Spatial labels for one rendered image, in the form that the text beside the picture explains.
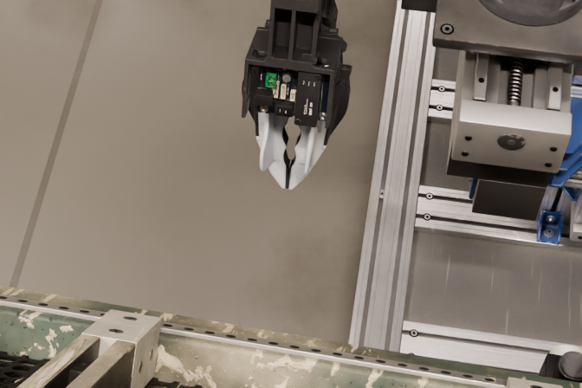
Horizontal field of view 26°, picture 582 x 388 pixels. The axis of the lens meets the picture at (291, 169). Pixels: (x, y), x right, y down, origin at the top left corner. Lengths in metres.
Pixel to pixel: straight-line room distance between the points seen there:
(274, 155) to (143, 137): 1.64
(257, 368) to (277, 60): 0.57
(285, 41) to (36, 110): 1.82
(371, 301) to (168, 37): 0.90
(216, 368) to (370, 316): 0.80
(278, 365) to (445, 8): 0.48
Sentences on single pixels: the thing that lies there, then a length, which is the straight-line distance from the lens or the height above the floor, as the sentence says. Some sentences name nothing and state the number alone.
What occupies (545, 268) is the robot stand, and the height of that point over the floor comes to 0.21.
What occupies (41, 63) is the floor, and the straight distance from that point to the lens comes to 2.86.
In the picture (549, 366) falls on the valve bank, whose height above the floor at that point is 0.75.
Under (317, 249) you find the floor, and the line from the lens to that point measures 2.55.
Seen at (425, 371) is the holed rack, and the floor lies 0.90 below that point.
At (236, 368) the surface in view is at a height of 0.90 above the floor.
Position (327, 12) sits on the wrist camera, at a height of 1.46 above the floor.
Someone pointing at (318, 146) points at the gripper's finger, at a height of 1.35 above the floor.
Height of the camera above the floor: 2.25
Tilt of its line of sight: 58 degrees down
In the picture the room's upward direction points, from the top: straight up
